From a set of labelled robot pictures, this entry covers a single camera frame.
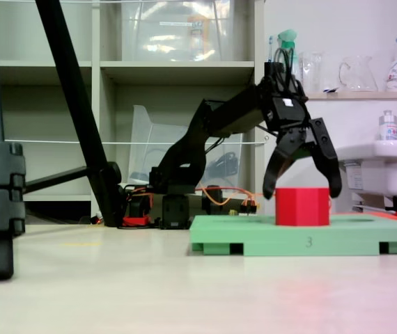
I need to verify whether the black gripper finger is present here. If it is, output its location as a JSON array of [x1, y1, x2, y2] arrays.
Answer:
[[262, 134, 313, 200], [309, 117, 343, 199]]

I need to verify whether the red octagonal pillar block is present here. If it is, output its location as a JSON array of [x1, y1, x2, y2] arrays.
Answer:
[[274, 186, 332, 227]]

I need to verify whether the glass measuring beaker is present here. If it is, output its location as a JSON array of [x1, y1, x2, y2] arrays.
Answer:
[[298, 51, 325, 93]]

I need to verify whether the motor driver circuit board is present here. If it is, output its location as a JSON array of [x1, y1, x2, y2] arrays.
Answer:
[[228, 198, 261, 217]]

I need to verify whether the clear sanitizer bottle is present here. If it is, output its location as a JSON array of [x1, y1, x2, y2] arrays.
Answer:
[[378, 110, 397, 142]]

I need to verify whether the white sink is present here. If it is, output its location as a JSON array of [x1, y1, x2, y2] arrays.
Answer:
[[329, 139, 397, 209]]

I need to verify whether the green spray bottle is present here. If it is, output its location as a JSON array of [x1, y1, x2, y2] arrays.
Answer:
[[277, 29, 301, 81]]

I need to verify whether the glass pitcher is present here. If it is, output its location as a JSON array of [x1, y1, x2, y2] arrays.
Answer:
[[338, 55, 380, 93]]

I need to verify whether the green shape sorter board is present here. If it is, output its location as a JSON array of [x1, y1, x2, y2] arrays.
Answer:
[[188, 214, 397, 257]]

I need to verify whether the orange labelled packet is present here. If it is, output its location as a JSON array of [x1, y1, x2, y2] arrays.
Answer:
[[187, 14, 212, 58]]

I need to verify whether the beige shelf unit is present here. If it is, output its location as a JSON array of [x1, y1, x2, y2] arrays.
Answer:
[[0, 0, 266, 209]]

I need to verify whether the clear tilted plastic bin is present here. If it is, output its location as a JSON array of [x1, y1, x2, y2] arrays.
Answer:
[[127, 104, 248, 191]]

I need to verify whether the clear plastic storage box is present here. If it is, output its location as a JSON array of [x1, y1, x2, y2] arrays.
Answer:
[[120, 0, 237, 63]]

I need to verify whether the black tripod brace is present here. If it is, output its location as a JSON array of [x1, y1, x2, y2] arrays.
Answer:
[[24, 166, 93, 195]]

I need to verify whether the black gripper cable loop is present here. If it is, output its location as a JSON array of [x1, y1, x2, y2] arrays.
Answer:
[[273, 47, 296, 86]]

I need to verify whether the thin orange wire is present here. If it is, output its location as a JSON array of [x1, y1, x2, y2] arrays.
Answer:
[[198, 170, 333, 216]]

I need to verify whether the wooden wall ledge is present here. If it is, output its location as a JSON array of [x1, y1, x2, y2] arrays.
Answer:
[[304, 91, 397, 102]]

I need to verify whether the white cord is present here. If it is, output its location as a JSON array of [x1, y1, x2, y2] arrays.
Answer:
[[4, 136, 271, 146]]

